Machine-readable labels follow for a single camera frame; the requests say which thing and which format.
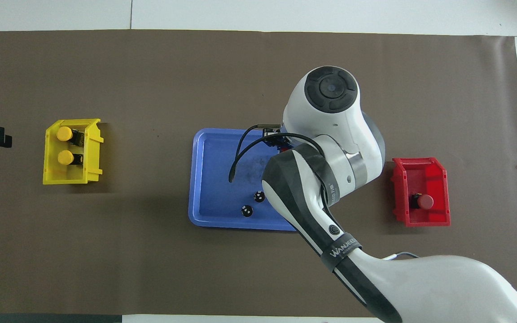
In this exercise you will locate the blue plastic tray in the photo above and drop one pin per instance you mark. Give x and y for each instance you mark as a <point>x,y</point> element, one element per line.
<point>213,179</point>

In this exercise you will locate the yellow plastic bin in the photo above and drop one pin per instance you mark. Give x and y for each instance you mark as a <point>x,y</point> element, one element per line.
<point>52,175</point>

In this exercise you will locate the brown table mat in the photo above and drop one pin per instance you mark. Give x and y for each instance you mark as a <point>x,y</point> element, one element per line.
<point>151,67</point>

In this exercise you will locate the yellow push button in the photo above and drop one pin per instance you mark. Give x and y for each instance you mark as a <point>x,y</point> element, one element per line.
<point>65,157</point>
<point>64,133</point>

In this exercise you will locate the red push button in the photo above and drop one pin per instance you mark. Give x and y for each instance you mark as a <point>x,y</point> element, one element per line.
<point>425,202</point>

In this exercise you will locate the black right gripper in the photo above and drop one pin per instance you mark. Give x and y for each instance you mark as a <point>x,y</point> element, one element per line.
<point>278,139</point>

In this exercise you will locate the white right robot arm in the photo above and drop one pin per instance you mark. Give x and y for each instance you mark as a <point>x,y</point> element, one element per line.
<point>420,287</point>

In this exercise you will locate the red plastic bin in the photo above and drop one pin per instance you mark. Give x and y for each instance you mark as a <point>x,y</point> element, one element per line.
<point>402,197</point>

